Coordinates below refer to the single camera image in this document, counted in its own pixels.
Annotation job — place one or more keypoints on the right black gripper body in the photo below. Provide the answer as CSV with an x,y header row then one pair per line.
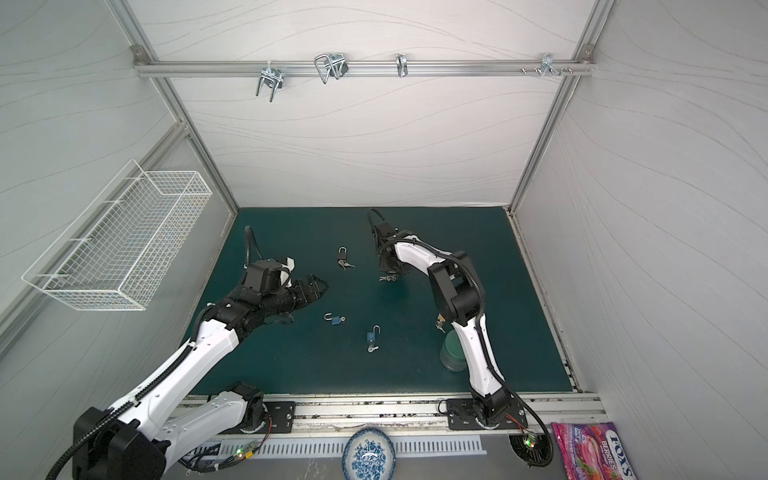
x,y
387,260

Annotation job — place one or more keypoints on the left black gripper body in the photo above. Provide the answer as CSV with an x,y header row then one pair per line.
x,y
281,302

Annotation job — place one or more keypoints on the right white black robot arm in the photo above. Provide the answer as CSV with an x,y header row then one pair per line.
x,y
460,299

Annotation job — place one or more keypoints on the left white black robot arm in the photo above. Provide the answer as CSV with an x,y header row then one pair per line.
x,y
135,438

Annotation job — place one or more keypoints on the blue padlock left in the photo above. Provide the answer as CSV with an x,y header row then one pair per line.
x,y
334,319

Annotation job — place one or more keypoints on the black padlock with keys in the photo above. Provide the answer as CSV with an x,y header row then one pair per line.
x,y
342,258

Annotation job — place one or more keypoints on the green table mat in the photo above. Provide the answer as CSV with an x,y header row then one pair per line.
x,y
311,356

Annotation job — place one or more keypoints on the blue padlock with keys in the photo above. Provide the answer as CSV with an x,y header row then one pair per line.
x,y
372,336

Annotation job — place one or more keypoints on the brass padlock with keys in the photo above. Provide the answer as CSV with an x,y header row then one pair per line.
x,y
440,322

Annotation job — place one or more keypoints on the green lidded jar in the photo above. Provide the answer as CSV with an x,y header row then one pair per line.
x,y
451,354

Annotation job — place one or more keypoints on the blue white patterned plate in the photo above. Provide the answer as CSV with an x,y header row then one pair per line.
x,y
369,455

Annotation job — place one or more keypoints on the metal U-bolt clamp middle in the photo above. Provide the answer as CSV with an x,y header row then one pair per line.
x,y
331,65

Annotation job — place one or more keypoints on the metal u-bolt clamp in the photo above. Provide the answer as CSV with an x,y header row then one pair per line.
x,y
270,79
331,65

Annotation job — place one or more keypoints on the metal U-bolt clamp left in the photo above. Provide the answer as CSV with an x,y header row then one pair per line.
x,y
270,79

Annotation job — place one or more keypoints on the metal bolt clamp right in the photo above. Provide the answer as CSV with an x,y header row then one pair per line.
x,y
547,67

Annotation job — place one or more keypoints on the black round fan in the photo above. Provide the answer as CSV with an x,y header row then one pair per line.
x,y
535,450

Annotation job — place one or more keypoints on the pink Fox's candy bag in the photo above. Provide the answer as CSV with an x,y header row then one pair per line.
x,y
593,452

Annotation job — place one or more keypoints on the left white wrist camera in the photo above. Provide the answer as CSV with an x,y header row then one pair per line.
x,y
287,262

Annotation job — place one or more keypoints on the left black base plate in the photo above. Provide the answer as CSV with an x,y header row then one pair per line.
x,y
274,416

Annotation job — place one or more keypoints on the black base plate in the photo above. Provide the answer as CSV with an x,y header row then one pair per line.
x,y
274,416
462,415

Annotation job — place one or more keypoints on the white wire basket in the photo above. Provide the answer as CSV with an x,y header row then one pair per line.
x,y
114,255

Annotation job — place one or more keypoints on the small metal bracket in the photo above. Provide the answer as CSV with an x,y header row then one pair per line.
x,y
401,65

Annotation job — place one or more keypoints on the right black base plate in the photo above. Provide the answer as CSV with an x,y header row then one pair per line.
x,y
462,415

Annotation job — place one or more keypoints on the white vented cable duct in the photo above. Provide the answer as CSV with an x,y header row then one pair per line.
x,y
402,446

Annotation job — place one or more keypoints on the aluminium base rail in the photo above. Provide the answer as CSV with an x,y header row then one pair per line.
x,y
318,415

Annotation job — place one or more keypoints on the aluminium crossbar rail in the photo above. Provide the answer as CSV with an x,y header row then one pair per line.
x,y
357,68

